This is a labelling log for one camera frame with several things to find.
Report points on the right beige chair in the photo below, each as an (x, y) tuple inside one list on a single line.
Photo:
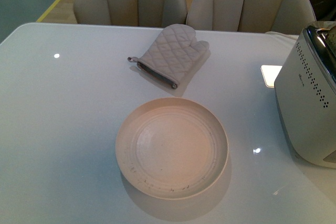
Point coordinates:
[(253, 16)]

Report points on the white silver toaster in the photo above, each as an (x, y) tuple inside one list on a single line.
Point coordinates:
[(305, 94)]

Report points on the grey quilted oven mitt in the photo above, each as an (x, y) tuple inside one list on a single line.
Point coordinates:
[(173, 55)]

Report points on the bread slice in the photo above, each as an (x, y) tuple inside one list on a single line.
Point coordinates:
[(331, 38)]

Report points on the beige round plate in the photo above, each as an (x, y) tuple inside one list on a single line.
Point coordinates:
[(171, 148)]

